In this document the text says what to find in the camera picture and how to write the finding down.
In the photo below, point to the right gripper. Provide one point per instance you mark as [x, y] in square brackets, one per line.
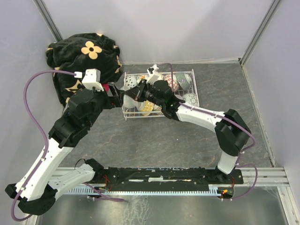
[135, 92]

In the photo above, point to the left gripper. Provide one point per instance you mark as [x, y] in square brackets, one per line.
[116, 100]

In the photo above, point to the red patterned bowl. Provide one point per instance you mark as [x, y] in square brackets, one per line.
[130, 82]

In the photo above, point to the yellow teal sun bowl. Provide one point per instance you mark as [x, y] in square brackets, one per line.
[145, 108]

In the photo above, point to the blue triangle patterned bowl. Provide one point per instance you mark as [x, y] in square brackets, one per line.
[172, 81]

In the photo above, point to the white wire dish rack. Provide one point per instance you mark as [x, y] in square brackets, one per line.
[133, 113]

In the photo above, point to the grey geometric patterned bowl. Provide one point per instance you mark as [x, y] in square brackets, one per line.
[184, 80]

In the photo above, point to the multicolour bowl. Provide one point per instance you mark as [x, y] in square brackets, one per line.
[191, 98]

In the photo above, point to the plain white bowl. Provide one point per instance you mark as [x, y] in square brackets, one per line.
[128, 102]

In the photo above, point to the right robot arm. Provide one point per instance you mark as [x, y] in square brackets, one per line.
[231, 131]

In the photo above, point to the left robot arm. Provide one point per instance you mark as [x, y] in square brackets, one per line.
[37, 192]

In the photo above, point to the red cloth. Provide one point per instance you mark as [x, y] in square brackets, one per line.
[106, 87]

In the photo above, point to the black floral fleece blanket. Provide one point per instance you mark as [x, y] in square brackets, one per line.
[83, 51]

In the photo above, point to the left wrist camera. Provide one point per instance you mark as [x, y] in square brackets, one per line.
[90, 79]

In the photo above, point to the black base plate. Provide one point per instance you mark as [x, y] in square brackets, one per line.
[164, 179]

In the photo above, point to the aluminium frame rail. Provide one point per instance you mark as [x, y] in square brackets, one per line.
[76, 181]

